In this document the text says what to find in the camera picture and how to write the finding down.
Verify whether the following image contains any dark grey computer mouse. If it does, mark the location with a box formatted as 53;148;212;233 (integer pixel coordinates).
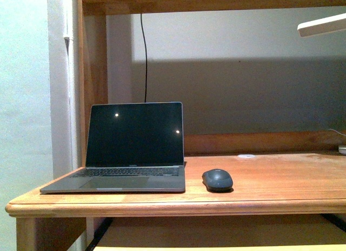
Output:
202;169;234;193

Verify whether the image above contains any grey open laptop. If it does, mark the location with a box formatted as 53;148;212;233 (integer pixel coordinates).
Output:
41;102;185;194

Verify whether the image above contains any white round desk grommet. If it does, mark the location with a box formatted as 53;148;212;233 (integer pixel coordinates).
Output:
237;154;256;158

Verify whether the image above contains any wooden desk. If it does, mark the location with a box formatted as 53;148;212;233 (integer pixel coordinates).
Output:
5;0;345;250

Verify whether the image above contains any wooden keyboard tray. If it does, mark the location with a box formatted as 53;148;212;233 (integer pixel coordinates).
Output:
95;214;345;250

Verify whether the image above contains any white lamp base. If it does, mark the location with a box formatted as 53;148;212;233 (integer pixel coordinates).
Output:
338;145;346;155

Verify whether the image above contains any white desk lamp head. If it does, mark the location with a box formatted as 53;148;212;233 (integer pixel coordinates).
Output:
297;13;346;37

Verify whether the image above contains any black cable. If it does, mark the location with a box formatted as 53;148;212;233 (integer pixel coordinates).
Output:
139;13;149;103

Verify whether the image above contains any white wall conduit pipe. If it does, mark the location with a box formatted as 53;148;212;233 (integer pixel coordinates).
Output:
63;0;79;170

